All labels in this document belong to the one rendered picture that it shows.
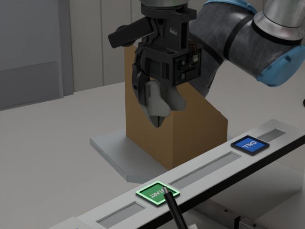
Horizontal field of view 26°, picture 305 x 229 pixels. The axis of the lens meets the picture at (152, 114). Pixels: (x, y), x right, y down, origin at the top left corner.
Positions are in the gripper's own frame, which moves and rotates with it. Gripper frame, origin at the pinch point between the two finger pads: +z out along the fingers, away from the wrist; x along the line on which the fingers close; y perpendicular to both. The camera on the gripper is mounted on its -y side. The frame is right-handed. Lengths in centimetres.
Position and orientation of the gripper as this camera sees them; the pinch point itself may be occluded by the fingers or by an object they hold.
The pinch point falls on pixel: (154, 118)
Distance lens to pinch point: 110.2
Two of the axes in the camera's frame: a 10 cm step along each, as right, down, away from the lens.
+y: 7.0, 3.0, -6.5
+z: 0.0, 9.1, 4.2
